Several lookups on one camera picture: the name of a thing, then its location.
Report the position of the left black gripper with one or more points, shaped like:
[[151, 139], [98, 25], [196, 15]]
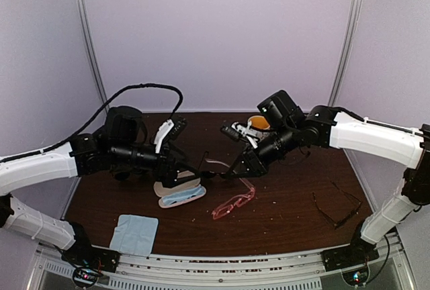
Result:
[[168, 177]]

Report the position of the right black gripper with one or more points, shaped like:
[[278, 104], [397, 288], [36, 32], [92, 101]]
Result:
[[255, 168]]

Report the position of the pink glasses case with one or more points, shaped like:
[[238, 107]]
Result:
[[161, 191]]

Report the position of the blue cleaning cloth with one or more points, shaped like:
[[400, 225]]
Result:
[[134, 235], [183, 196]]

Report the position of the pink frame glasses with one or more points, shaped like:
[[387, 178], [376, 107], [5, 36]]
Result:
[[236, 201]]

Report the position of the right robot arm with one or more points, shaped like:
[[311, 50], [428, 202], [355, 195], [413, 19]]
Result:
[[336, 127]]

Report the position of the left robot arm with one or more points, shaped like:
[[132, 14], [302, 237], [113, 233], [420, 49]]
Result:
[[113, 147]]

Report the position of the black sunglasses dark lenses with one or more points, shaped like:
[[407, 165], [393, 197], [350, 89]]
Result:
[[208, 167]]

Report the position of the patterned mug yellow inside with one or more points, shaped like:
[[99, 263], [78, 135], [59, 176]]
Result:
[[258, 126]]

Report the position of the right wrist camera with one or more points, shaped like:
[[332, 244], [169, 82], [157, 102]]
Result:
[[237, 131]]

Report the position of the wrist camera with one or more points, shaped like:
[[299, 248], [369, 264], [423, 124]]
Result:
[[237, 131], [169, 130]]

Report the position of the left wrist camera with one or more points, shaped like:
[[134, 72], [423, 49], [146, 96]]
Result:
[[169, 130]]

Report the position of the thin black frame glasses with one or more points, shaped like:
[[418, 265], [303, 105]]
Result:
[[124, 173]]

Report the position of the front aluminium rail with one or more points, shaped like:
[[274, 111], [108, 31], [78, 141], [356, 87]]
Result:
[[296, 270]]

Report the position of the tortoise frame glasses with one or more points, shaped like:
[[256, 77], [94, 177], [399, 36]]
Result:
[[337, 207]]

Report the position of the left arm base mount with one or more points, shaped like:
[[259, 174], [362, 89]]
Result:
[[89, 262]]

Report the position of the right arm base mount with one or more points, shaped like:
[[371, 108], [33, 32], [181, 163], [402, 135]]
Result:
[[352, 261]]

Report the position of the left aluminium frame post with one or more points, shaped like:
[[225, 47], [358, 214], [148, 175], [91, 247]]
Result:
[[90, 50]]

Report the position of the aluminium frame post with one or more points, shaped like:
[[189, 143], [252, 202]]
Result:
[[352, 22], [90, 50]]

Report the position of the right aluminium frame post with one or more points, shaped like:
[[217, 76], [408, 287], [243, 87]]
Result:
[[352, 22]]

